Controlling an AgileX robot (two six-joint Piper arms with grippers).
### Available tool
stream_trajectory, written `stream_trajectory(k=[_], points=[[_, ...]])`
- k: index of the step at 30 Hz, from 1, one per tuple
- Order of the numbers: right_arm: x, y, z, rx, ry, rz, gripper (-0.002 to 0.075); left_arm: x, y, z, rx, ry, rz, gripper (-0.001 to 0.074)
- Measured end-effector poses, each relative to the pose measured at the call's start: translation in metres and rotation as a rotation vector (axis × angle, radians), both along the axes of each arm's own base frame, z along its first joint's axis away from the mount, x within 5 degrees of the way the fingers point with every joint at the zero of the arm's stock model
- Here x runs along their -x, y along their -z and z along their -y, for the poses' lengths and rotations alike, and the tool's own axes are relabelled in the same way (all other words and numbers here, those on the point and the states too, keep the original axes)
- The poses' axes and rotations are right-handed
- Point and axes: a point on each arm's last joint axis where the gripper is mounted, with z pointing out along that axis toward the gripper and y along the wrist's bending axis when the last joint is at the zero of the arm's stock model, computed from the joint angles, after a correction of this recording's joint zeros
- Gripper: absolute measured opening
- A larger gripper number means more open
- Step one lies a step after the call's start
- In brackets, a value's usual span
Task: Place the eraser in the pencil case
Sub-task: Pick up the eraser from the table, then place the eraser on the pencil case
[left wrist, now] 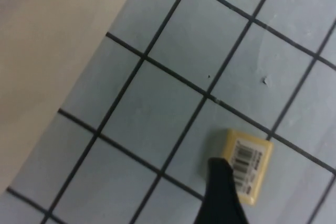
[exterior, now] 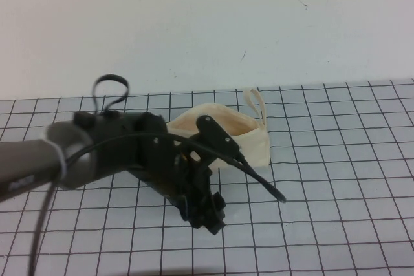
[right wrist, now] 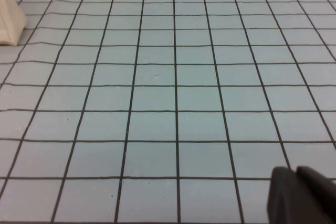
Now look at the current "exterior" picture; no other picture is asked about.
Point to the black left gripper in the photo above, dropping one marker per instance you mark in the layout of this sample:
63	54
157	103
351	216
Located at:
181	179

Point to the grey and black left robot arm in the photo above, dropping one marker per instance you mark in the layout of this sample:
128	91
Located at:
26	163

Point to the cream fabric pencil case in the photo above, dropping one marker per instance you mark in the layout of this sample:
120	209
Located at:
254	150

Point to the blue grid tablecloth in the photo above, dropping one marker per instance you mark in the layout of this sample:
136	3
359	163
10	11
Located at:
323	192

